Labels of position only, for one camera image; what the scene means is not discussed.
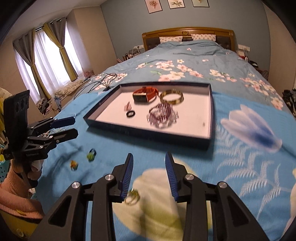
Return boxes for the green flower ring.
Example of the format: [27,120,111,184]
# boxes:
[86,148,97,162]

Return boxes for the gold ring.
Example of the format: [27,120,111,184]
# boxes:
[124,188,141,206]

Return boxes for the orange smart watch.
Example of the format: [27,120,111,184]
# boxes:
[132,86,159,103]

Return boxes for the purple beaded bracelet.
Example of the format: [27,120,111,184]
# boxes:
[146,101,179,129]

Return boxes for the yellow amber bangle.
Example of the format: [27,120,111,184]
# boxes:
[159,89,184,105]

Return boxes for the pink sleeve forearm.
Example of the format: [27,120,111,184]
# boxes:
[0,167,44,219]

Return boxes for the navy white jewelry tray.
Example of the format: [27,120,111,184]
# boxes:
[84,82,215,150]

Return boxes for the left hand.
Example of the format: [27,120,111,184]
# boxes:
[11,159,44,180]

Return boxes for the blue floral blanket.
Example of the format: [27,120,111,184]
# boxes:
[37,93,295,240]

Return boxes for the left grey curtain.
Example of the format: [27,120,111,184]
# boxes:
[13,29,51,103]

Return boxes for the right yellow grey curtain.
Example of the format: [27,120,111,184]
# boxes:
[43,17,78,81]

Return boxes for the dark clothes pile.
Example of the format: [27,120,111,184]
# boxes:
[282,88,296,118]

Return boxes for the blue blossom duvet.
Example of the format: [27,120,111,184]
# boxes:
[88,40,289,112]

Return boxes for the left patterned pillow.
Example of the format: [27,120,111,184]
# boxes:
[159,36,183,43]

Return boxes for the patterned pillow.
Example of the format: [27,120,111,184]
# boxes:
[191,34,216,42]
[159,36,183,43]

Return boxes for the left framed flower picture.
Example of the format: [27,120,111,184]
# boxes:
[145,0,163,14]

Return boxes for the framed flower picture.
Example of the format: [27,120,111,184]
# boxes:
[168,0,185,9]
[145,0,163,14]

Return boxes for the middle framed flower picture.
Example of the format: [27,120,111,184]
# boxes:
[168,0,185,9]

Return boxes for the right patterned pillow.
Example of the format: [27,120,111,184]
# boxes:
[191,34,216,42]

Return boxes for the wooden headboard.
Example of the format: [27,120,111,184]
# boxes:
[142,27,236,52]

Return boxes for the right framed plant picture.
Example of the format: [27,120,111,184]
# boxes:
[192,0,209,8]

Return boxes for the black charger cables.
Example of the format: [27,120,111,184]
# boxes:
[73,72,118,100]

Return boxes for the wall power socket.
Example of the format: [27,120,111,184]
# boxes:
[238,44,250,52]

